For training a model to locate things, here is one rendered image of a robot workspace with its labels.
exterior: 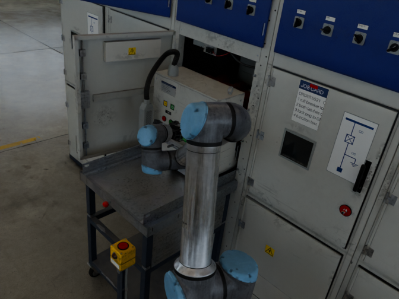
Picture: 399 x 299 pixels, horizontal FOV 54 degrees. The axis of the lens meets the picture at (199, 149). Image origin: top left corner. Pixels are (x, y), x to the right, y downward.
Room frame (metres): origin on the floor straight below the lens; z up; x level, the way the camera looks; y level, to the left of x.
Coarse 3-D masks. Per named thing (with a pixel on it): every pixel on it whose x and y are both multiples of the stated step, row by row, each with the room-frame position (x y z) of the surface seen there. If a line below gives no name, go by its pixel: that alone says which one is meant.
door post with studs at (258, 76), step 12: (276, 0) 1.93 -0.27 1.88; (276, 12) 1.92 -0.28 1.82; (264, 48) 1.94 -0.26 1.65; (264, 60) 1.93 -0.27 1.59; (264, 72) 1.92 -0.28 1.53; (252, 84) 1.96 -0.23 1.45; (252, 96) 1.95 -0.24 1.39; (252, 108) 1.94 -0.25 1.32; (252, 120) 1.93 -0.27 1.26; (252, 132) 1.92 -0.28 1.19; (240, 156) 1.96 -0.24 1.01; (240, 168) 1.94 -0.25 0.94; (240, 180) 1.93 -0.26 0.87; (240, 192) 1.92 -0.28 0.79; (228, 240) 1.93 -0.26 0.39
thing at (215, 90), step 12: (156, 72) 2.13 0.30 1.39; (180, 72) 2.18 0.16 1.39; (192, 72) 2.21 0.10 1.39; (192, 84) 2.01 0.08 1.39; (204, 84) 2.03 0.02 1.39; (216, 84) 2.06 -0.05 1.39; (216, 96) 1.88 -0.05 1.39; (228, 96) 1.90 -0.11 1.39; (240, 96) 1.96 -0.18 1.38; (228, 144) 1.93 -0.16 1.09; (228, 156) 1.94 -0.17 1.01; (228, 168) 1.96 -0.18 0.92
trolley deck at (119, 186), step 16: (80, 176) 1.84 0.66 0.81; (96, 176) 1.82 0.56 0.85; (112, 176) 1.84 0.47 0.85; (128, 176) 1.86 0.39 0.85; (144, 176) 1.88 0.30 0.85; (160, 176) 1.90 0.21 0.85; (176, 176) 1.92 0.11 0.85; (96, 192) 1.73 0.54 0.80; (112, 192) 1.69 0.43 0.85; (128, 192) 1.70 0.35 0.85; (144, 192) 1.72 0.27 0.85; (160, 192) 1.74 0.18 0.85; (176, 192) 1.76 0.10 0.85; (224, 192) 1.85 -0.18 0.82; (128, 208) 1.57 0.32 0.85; (144, 208) 1.58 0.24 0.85; (160, 224) 1.49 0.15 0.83
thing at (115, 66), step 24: (96, 48) 2.08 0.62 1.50; (120, 48) 2.13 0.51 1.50; (144, 48) 2.23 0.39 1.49; (168, 48) 2.37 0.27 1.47; (96, 72) 2.07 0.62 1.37; (120, 72) 2.17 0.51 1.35; (144, 72) 2.27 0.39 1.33; (96, 96) 2.05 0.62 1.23; (120, 96) 2.15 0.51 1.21; (96, 120) 2.07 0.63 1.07; (120, 120) 2.17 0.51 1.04; (96, 144) 2.07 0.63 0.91; (120, 144) 2.17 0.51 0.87
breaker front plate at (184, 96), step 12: (156, 84) 2.13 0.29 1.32; (180, 84) 1.99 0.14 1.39; (156, 96) 2.12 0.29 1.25; (168, 96) 2.05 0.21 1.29; (180, 96) 1.99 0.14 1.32; (192, 96) 1.93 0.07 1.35; (204, 96) 1.88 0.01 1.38; (156, 108) 2.12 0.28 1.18; (168, 108) 2.05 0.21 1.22; (180, 108) 1.98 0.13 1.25; (168, 120) 2.04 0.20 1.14; (168, 144) 2.03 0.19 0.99
